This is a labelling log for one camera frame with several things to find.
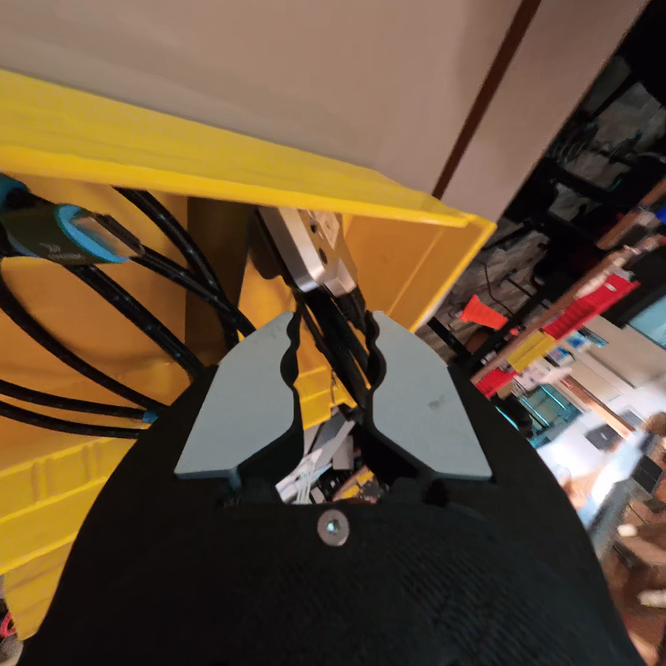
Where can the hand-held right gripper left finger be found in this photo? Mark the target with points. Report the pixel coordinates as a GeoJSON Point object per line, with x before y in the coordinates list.
{"type": "Point", "coordinates": [244, 406]}

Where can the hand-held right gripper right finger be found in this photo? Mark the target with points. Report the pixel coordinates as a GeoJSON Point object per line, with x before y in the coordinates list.
{"type": "Point", "coordinates": [426, 411]}

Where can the black silver switch box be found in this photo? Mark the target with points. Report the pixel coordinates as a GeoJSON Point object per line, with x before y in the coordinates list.
{"type": "Point", "coordinates": [317, 260]}

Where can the yellow plastic bin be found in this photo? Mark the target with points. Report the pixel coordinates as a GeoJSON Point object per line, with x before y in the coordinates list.
{"type": "Point", "coordinates": [104, 140]}

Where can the red storage bin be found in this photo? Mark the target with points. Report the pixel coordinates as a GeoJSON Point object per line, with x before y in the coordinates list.
{"type": "Point", "coordinates": [491, 382]}
{"type": "Point", "coordinates": [593, 307]}

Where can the small yellow storage bin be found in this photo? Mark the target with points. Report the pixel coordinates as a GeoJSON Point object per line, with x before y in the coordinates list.
{"type": "Point", "coordinates": [532, 349]}

